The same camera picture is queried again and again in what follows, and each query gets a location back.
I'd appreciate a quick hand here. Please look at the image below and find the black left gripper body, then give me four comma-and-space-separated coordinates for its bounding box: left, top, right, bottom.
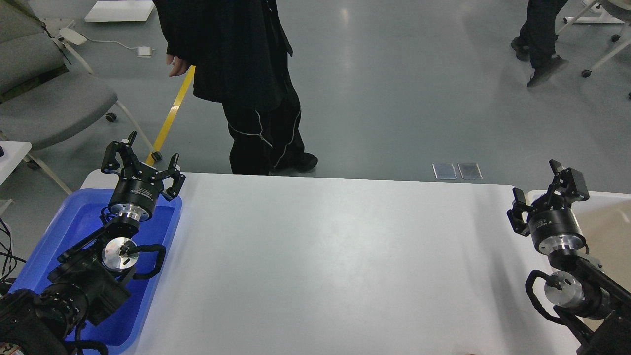
108, 168, 164, 220

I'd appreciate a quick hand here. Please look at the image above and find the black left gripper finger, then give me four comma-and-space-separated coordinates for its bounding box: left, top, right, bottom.
154, 153, 186, 201
101, 131, 144, 175

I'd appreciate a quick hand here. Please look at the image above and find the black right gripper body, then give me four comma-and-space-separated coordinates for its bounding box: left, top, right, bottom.
528, 208, 586, 255

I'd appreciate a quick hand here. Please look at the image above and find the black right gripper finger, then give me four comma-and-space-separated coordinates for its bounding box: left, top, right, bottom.
541, 159, 590, 211
506, 188, 542, 236

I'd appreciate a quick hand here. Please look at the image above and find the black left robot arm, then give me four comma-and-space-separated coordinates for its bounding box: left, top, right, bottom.
0, 131, 186, 355

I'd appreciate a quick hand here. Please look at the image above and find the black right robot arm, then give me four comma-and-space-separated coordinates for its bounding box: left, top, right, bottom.
507, 159, 631, 355

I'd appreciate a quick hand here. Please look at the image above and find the person's bare hand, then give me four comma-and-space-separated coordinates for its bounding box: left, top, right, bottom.
165, 54, 191, 78

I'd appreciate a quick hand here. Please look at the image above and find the yellow floor tape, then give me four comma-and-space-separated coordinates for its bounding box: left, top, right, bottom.
152, 66, 196, 152

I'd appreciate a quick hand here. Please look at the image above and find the beige plastic bin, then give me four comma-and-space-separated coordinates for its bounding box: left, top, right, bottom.
530, 192, 630, 292

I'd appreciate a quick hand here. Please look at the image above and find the right metal floor plate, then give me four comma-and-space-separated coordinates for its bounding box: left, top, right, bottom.
458, 163, 483, 180

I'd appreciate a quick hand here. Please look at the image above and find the metal floor plate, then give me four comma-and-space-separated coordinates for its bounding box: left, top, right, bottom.
458, 163, 483, 180
432, 163, 458, 180

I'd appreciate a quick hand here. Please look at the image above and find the blue plastic bin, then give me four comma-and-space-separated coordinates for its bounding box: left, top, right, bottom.
10, 188, 182, 355

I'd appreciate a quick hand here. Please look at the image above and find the left metal floor plate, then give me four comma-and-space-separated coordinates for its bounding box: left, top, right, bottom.
432, 163, 458, 180

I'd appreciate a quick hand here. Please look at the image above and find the grey office chair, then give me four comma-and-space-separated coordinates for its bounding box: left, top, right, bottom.
0, 0, 163, 195

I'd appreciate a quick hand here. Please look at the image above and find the white side table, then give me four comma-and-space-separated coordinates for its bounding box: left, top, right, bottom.
0, 140, 32, 185

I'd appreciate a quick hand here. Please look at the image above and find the person in black clothes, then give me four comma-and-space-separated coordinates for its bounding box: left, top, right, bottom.
154, 0, 318, 175

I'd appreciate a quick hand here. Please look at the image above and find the white flat floor base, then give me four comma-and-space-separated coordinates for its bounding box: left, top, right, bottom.
84, 0, 155, 23

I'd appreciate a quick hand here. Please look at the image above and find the white chair base with castors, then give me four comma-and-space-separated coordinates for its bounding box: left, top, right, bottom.
555, 0, 631, 79

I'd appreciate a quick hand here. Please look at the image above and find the white power adapter with cable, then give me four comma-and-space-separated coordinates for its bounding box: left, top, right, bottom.
57, 28, 154, 58

